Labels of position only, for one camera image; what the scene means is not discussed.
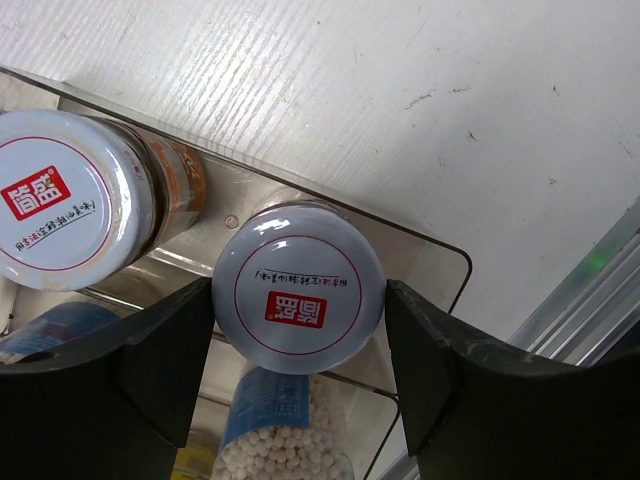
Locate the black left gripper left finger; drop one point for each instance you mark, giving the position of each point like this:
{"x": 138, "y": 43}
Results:
{"x": 116, "y": 404}

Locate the brown spice jar white lid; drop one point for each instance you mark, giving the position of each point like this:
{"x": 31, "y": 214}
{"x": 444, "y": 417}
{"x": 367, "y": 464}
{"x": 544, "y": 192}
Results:
{"x": 83, "y": 197}

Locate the blue label sesame shaker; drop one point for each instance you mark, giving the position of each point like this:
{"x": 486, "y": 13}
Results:
{"x": 283, "y": 426}
{"x": 57, "y": 326}

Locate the aluminium table front rail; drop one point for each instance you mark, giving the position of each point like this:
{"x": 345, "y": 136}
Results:
{"x": 593, "y": 314}

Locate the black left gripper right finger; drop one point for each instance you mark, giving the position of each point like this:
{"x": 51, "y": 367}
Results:
{"x": 476, "y": 407}

